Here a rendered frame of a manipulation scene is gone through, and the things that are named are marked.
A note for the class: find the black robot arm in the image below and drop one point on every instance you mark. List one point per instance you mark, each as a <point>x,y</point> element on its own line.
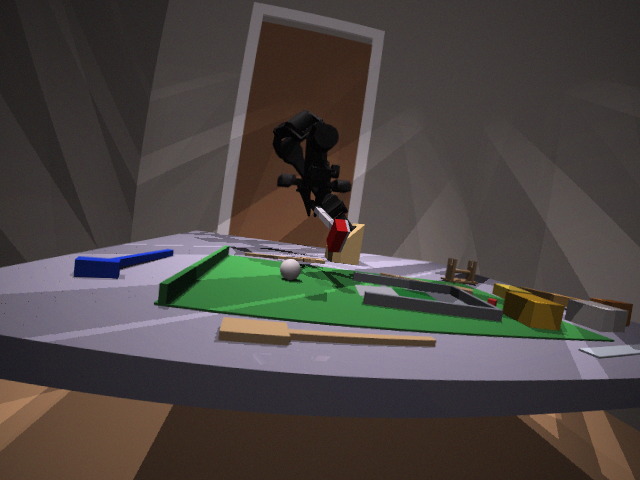
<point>320,139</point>

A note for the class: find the green putting mat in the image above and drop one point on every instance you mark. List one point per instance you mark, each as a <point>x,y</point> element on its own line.
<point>255,288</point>

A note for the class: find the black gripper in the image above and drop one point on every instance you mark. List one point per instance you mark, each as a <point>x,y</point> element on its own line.
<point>338,185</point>

